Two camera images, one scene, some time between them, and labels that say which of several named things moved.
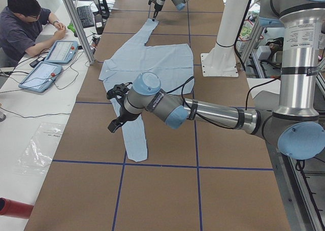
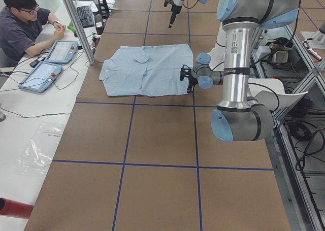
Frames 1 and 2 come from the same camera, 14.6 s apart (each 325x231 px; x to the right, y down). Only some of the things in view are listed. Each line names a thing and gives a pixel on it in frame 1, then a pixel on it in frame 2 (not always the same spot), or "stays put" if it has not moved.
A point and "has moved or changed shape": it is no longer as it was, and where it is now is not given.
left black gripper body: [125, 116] -> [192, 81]
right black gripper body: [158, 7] -> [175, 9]
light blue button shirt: [173, 64] has moved or changed shape
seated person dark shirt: [24, 28] stays put
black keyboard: [86, 15] stays put
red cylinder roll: [14, 208] stays put
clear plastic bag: [38, 154] stays put
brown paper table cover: [204, 176] stays put
